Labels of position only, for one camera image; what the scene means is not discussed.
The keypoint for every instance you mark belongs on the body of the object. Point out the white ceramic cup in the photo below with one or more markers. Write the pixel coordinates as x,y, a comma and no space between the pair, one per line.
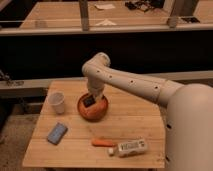
56,101

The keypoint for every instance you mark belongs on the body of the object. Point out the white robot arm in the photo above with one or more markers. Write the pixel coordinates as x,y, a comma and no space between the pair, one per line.
189,119

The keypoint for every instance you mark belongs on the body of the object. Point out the blue sponge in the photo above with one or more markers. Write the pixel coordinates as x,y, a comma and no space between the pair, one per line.
57,133

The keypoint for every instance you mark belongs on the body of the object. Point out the grey metal post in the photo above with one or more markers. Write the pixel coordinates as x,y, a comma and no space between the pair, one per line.
83,5
175,12

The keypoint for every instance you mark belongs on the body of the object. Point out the wooden table board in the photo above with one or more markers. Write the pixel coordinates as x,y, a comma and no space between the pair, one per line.
128,117

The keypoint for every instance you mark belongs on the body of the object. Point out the white tube with cap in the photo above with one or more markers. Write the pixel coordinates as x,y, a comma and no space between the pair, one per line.
129,148

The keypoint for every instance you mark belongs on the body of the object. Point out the orange carrot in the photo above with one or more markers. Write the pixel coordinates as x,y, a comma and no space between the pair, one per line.
102,143

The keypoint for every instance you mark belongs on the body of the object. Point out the grey metal post right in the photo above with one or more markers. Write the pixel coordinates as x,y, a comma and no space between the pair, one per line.
175,12

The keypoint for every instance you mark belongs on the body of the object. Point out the folded white paper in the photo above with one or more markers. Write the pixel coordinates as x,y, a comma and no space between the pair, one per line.
106,22

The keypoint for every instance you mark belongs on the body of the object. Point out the orange bowl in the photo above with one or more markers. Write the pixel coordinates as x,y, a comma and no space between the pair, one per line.
94,112

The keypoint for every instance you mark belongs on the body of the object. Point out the black eraser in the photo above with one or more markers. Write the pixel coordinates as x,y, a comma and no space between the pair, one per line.
88,101

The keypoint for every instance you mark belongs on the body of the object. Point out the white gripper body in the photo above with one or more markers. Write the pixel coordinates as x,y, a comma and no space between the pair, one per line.
97,96

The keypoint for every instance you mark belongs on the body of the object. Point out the white paper sheet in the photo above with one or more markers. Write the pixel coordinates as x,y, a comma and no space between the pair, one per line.
104,6

